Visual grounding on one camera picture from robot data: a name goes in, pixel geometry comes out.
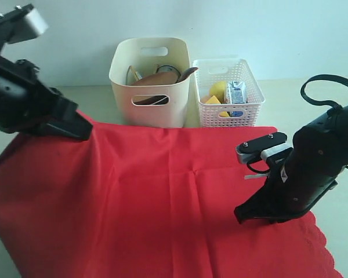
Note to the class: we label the red tablecloth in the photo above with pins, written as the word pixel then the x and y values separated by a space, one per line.
pixel 145 202

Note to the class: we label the white perforated plastic basket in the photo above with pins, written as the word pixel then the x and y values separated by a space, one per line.
pixel 211 71

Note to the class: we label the stainless steel cup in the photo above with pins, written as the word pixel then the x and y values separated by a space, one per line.
pixel 168 68

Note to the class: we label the brown wooden plate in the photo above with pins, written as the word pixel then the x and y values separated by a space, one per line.
pixel 161 78

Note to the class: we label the brown wooden spoon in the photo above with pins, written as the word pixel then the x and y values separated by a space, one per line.
pixel 185 74

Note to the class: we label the blue white milk carton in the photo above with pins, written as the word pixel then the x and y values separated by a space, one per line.
pixel 235 92

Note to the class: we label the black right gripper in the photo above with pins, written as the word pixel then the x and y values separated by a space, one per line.
pixel 298 179

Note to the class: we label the white ceramic bowl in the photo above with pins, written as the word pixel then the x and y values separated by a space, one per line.
pixel 159 100

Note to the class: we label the yellow cheese wedge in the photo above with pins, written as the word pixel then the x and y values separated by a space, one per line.
pixel 213 100

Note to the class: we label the cream plastic storage bin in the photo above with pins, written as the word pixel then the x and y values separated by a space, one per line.
pixel 144 54

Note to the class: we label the yellow lemon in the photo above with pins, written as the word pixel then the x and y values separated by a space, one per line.
pixel 218 89

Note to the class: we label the brown egg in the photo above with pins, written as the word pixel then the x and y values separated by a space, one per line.
pixel 204 99

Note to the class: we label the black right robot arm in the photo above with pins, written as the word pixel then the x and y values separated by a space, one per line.
pixel 327 132

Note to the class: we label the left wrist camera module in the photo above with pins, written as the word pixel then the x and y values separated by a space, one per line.
pixel 23 23

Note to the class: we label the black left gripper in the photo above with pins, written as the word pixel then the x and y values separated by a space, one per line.
pixel 26 103

